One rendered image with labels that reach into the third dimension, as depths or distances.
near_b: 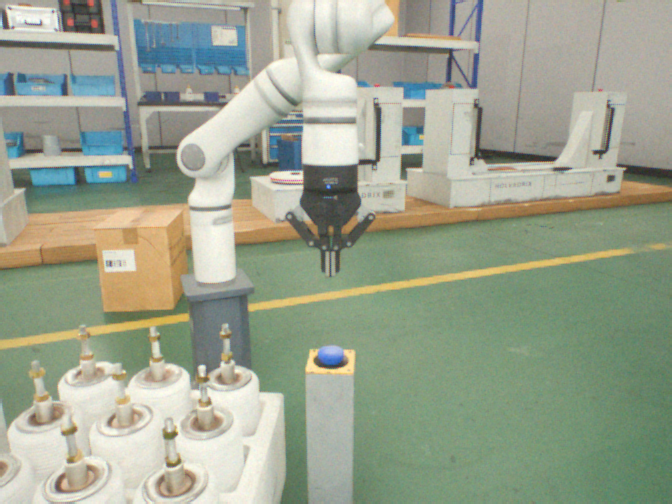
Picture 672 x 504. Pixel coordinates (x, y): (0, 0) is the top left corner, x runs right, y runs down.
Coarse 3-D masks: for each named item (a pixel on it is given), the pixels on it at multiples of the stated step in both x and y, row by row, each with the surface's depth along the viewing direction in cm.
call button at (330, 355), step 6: (324, 348) 74; (330, 348) 74; (336, 348) 74; (318, 354) 73; (324, 354) 72; (330, 354) 72; (336, 354) 72; (342, 354) 73; (324, 360) 72; (330, 360) 71; (336, 360) 72
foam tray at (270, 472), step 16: (192, 400) 88; (272, 400) 87; (272, 416) 82; (256, 432) 78; (272, 432) 79; (256, 448) 75; (272, 448) 79; (256, 464) 71; (272, 464) 79; (240, 480) 68; (256, 480) 68; (272, 480) 79; (128, 496) 65; (224, 496) 65; (240, 496) 65; (256, 496) 67; (272, 496) 79
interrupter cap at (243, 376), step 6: (240, 366) 84; (210, 372) 82; (216, 372) 82; (240, 372) 82; (246, 372) 82; (210, 378) 80; (216, 378) 80; (240, 378) 80; (246, 378) 80; (210, 384) 78; (216, 384) 78; (222, 384) 79; (228, 384) 79; (234, 384) 78; (240, 384) 78; (246, 384) 79; (216, 390) 77; (222, 390) 77; (228, 390) 77; (234, 390) 77
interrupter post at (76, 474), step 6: (84, 456) 58; (78, 462) 57; (84, 462) 58; (66, 468) 57; (72, 468) 57; (78, 468) 57; (84, 468) 58; (66, 474) 57; (72, 474) 57; (78, 474) 57; (84, 474) 58; (72, 480) 57; (78, 480) 57; (84, 480) 58; (72, 486) 57
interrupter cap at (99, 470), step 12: (60, 468) 60; (96, 468) 60; (108, 468) 60; (48, 480) 58; (60, 480) 58; (96, 480) 58; (108, 480) 58; (48, 492) 56; (60, 492) 56; (72, 492) 56; (84, 492) 56; (96, 492) 57
